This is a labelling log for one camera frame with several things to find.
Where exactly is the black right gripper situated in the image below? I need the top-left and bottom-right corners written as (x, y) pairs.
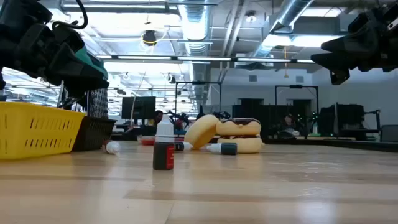
top-left (310, 0), bottom-right (398, 86)

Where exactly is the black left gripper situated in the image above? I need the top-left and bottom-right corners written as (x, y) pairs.
top-left (0, 21), bottom-right (110, 98)

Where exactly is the small white cap bottle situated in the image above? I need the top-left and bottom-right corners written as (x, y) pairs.
top-left (104, 140), bottom-right (121, 156)

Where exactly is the red label dropper bottle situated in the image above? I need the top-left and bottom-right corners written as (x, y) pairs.
top-left (152, 114), bottom-right (175, 171)

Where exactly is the small silver object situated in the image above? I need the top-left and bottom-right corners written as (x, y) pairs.
top-left (174, 141), bottom-right (194, 152)

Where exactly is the cream toy donut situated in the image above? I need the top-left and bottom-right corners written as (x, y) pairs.
top-left (183, 114), bottom-right (221, 151)

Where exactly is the black plastic basket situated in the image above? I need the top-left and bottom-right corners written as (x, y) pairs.
top-left (72, 115), bottom-right (118, 152)

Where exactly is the yellow plastic basket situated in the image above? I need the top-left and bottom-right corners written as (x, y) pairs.
top-left (0, 101), bottom-right (85, 161)

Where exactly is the black background robot station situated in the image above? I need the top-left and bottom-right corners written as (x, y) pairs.
top-left (320, 103), bottom-right (382, 141)

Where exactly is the black background monitor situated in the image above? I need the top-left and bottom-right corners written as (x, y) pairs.
top-left (121, 96), bottom-right (157, 120)

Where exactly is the person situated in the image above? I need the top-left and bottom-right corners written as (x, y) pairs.
top-left (154, 110), bottom-right (165, 127)
top-left (281, 113), bottom-right (298, 131)

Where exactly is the red plastic container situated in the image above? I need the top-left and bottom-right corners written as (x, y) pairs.
top-left (137, 135), bottom-right (156, 146)

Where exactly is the black partition panel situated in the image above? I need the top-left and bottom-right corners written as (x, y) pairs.
top-left (231, 104), bottom-right (312, 139)

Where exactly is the overhead LED light bar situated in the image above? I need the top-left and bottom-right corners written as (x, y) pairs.
top-left (96, 54), bottom-right (315, 64)

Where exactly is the metal grater teal handle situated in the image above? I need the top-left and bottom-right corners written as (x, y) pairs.
top-left (73, 45), bottom-right (109, 120)

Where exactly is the black background rig frame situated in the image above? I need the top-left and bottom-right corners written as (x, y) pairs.
top-left (275, 84), bottom-right (320, 138)
top-left (175, 81), bottom-right (222, 116)

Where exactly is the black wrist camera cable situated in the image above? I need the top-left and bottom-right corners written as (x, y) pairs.
top-left (52, 0), bottom-right (89, 30)

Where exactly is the silver round air duct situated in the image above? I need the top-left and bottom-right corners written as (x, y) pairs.
top-left (248, 0), bottom-right (315, 60)
top-left (177, 0), bottom-right (215, 94)

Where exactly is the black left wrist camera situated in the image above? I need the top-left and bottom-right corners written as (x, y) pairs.
top-left (0, 0), bottom-right (53, 26)

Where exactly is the black overhead camera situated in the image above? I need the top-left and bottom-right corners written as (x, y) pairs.
top-left (142, 29), bottom-right (158, 47)

